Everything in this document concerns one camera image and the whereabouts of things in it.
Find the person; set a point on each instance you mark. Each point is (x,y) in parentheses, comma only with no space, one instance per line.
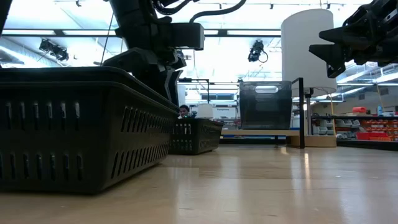
(184,111)

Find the white shade table lamp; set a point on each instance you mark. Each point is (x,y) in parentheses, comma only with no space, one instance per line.
(298,37)

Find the small white lamp shade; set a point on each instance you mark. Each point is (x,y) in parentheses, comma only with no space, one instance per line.
(205,111)

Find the translucent grey plastic bin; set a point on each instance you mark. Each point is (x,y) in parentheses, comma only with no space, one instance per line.
(265,109)

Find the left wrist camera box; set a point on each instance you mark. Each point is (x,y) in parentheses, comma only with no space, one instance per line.
(186,35)

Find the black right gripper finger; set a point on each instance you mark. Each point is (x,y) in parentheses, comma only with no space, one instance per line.
(334,59)
(345,35)

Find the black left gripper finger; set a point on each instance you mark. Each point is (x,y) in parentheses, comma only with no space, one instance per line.
(174,90)
(165,85)

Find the background storage rack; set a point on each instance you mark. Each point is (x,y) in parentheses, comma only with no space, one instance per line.
(373,130)

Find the black ceiling track beam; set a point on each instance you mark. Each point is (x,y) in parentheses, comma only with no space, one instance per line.
(77,32)

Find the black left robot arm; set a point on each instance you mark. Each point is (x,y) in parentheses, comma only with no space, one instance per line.
(133,25)

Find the orange object on rack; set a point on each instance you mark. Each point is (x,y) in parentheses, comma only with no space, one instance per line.
(359,110)

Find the black ceiling fixture cluster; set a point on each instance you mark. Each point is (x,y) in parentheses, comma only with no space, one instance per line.
(53,49)

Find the black ceiling spotlight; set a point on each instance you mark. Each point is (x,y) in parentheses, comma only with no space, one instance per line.
(256,51)

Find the black slotted plastic basket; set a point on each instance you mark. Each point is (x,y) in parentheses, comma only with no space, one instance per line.
(196,137)
(62,74)
(93,140)

